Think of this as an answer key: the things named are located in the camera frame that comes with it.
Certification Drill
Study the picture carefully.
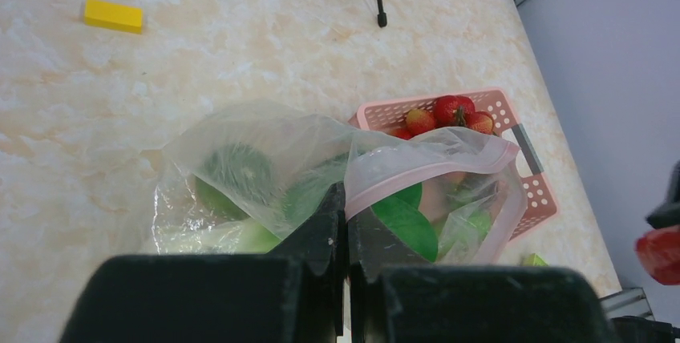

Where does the clear zip top bag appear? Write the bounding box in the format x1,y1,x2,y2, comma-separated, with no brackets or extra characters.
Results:
143,100,528,264

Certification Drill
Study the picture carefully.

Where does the yellow rectangular block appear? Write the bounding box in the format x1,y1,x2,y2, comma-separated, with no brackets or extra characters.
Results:
83,0,144,34

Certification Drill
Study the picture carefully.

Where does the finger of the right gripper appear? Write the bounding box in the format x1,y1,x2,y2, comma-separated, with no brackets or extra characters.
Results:
646,162,679,229

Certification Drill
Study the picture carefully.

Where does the red chili pepper toy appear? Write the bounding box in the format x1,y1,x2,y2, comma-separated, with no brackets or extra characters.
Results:
635,225,679,285

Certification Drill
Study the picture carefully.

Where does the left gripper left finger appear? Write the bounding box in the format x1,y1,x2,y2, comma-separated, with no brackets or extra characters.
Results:
60,183,345,342

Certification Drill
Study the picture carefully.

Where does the pink perforated plastic basket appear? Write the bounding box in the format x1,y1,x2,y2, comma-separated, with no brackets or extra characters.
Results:
349,88,559,239

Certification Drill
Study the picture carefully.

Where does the red lychee bunch toy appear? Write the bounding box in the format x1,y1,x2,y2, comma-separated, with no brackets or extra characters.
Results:
388,95,495,140

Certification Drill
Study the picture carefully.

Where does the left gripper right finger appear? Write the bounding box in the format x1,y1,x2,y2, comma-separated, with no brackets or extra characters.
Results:
347,210,617,342

